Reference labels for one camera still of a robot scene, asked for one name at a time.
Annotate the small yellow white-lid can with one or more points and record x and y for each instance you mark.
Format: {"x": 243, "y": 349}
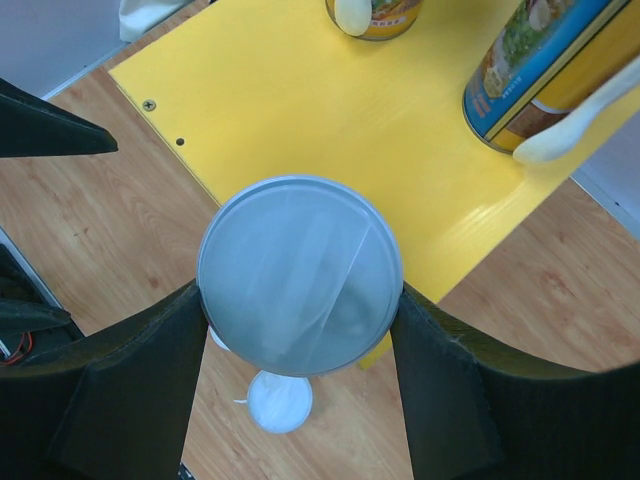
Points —
{"x": 217, "y": 340}

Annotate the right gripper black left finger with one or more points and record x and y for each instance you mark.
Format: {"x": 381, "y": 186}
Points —
{"x": 113, "y": 405}

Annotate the blue porridge can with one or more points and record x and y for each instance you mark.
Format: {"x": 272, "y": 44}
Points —
{"x": 374, "y": 20}

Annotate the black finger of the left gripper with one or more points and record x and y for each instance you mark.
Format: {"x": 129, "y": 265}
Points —
{"x": 32, "y": 127}

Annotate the yellow wooden cabinet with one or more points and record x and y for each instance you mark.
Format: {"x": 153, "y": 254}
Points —
{"x": 247, "y": 90}

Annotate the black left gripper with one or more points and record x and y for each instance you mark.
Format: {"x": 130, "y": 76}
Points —
{"x": 29, "y": 323}

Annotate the cream white cloth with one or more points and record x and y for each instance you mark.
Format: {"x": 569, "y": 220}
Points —
{"x": 136, "y": 17}

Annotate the yellow-green can clear lid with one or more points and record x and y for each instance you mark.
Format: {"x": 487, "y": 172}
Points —
{"x": 278, "y": 404}

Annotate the purple-label can with spoon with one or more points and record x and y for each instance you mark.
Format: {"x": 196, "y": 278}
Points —
{"x": 548, "y": 58}

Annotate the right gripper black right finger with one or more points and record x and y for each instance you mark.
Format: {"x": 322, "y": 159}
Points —
{"x": 477, "y": 408}

